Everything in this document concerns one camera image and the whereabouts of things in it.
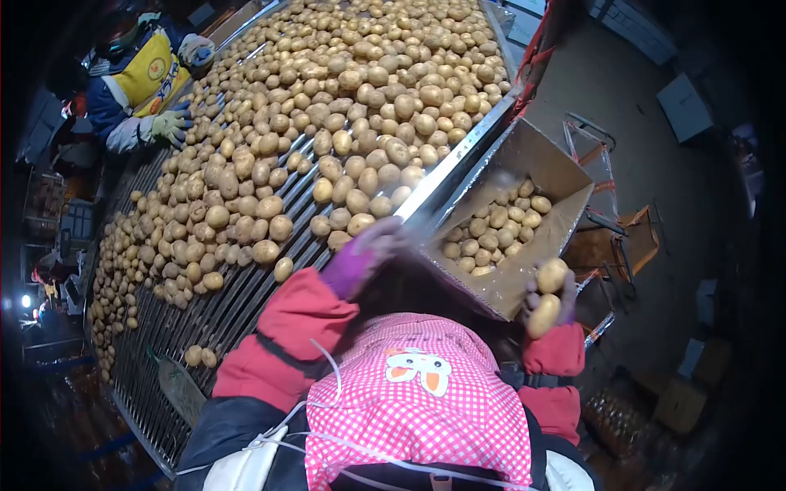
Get person's right hand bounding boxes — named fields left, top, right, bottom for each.
left=522, top=269, right=578, bottom=340

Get person's left hand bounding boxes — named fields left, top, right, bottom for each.
left=319, top=216, right=410, bottom=302

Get person's left fingers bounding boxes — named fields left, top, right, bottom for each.
left=361, top=216, right=410, bottom=261

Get person's right fingers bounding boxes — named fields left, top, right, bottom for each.
left=522, top=269, right=578, bottom=327

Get round yellow potato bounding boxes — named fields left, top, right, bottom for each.
left=535, top=258, right=569, bottom=295

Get long yellow potato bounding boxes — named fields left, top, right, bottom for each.
left=526, top=293, right=562, bottom=340

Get black wrist band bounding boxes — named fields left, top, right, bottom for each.
left=254, top=333, right=334, bottom=380
left=499, top=367, right=576, bottom=390

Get heap of boxed potatoes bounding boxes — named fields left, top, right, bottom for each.
left=440, top=177, right=553, bottom=277

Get mesh sack of potatoes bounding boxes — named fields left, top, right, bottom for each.
left=580, top=385, right=665, bottom=462

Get pile of loose potatoes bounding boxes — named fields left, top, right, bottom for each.
left=86, top=0, right=514, bottom=383

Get open cardboard box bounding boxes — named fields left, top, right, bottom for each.
left=420, top=117, right=596, bottom=323

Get small closed carton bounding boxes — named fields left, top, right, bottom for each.
left=652, top=374, right=708, bottom=435

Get person's body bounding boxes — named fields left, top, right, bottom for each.
left=175, top=312, right=604, bottom=491

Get metal roller sorting table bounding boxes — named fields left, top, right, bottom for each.
left=83, top=0, right=524, bottom=481

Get white box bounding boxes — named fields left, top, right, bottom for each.
left=656, top=72, right=715, bottom=144

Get grey-green flat board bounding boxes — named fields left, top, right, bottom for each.
left=146, top=345, right=208, bottom=426

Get metal frame stand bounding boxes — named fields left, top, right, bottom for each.
left=561, top=110, right=663, bottom=352

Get dark post with red straps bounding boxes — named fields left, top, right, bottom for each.
left=511, top=0, right=558, bottom=119

